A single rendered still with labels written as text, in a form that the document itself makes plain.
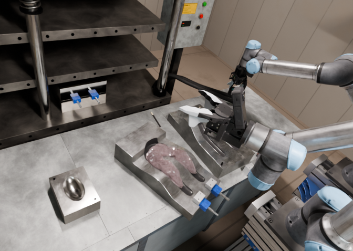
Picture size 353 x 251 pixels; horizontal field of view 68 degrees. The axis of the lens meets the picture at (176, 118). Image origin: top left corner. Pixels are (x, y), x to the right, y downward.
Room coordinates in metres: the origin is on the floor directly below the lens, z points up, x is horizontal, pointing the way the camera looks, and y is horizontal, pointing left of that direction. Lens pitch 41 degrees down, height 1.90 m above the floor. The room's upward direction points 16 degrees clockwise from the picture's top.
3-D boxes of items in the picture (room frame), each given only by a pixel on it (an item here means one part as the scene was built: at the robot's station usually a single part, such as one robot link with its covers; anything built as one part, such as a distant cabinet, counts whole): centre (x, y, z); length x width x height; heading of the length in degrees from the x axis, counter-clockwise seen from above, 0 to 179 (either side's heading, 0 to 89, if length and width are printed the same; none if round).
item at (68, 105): (1.34, 0.74, 0.87); 0.50 x 0.27 x 0.17; 46
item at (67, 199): (0.58, 0.33, 0.83); 0.20 x 0.15 x 0.07; 46
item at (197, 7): (1.82, 0.14, 0.73); 0.30 x 0.22 x 1.47; 136
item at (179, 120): (1.17, -0.21, 0.87); 0.50 x 0.26 x 0.14; 46
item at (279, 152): (0.55, -0.30, 1.43); 0.11 x 0.08 x 0.09; 72
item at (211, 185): (0.79, -0.29, 0.85); 0.13 x 0.05 x 0.05; 63
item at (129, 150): (0.86, -0.03, 0.85); 0.50 x 0.26 x 0.11; 63
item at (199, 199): (0.69, -0.25, 0.85); 0.13 x 0.05 x 0.05; 63
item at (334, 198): (0.59, -0.59, 1.20); 0.13 x 0.12 x 0.14; 162
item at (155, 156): (0.86, -0.03, 0.90); 0.26 x 0.18 x 0.08; 63
